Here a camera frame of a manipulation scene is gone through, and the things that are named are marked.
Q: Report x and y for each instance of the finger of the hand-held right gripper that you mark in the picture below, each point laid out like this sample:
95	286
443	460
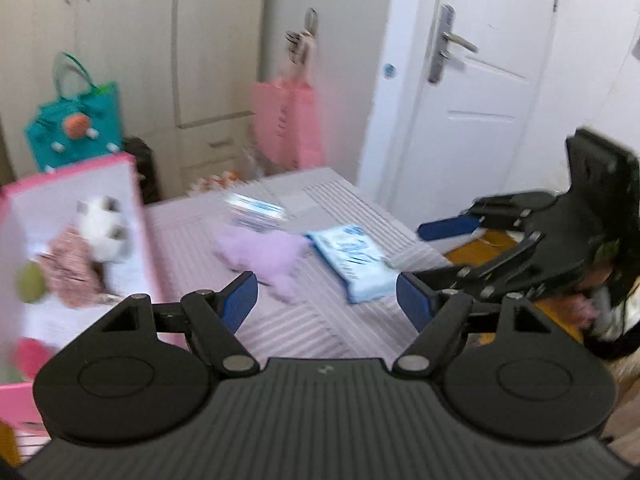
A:
445	228
480	272

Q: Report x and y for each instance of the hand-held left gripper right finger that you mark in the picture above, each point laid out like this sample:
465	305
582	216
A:
412	302

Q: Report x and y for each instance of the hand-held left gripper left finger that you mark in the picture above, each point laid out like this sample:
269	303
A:
242	300

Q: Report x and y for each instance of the purple plush cloth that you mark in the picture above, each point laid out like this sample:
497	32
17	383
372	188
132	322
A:
265	255

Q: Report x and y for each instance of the blue white wipes pack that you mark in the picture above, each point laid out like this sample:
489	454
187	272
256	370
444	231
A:
350	260

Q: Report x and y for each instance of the pink cardboard box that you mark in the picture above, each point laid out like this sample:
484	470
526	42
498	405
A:
150	240

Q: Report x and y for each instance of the white panda plush toy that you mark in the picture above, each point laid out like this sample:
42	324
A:
102	227

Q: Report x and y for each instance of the pink floral cloth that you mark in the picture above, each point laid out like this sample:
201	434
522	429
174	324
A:
75	270

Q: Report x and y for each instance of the green makeup sponge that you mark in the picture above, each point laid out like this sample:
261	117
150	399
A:
31	282

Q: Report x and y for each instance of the pink pom-pom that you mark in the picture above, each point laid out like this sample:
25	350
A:
30	355

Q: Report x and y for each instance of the white door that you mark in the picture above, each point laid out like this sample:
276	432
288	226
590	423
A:
480	160

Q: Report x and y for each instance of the striped tablecloth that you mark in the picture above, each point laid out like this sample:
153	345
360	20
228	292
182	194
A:
325	320

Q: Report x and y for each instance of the small blue white tissue pack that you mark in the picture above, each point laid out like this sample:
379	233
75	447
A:
255	210

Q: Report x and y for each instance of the white plastic bag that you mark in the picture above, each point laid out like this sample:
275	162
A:
220	182

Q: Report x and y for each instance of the black suitcase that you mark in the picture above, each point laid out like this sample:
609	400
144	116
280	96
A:
142	170

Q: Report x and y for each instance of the pink shopping bag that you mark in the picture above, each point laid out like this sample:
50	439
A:
290	120

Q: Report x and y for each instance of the teal tote bag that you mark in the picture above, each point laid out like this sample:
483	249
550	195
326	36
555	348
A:
90	110

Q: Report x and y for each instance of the beige three-door wardrobe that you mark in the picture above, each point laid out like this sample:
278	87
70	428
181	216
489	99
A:
150	60

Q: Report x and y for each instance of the round blue wall sticker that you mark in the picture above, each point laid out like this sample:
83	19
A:
388	70

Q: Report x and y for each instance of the metal wall hook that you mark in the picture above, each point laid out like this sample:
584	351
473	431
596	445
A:
311	17

